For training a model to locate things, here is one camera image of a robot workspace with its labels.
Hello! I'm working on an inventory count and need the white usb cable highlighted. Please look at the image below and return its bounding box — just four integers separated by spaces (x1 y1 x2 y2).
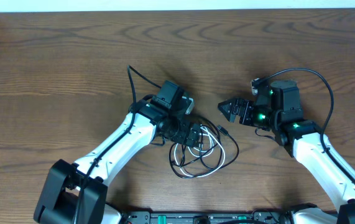
172 125 226 178

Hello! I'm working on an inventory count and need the black usb cable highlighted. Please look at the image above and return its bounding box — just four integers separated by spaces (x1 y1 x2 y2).
168 114 240 179

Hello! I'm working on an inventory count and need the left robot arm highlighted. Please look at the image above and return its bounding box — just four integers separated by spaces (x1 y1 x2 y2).
34 81 200 224

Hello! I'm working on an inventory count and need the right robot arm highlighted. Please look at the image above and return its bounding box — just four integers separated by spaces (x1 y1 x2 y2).
218 80 355 223

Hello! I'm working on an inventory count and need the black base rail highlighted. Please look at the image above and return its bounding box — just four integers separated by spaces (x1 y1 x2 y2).
119 209 293 224

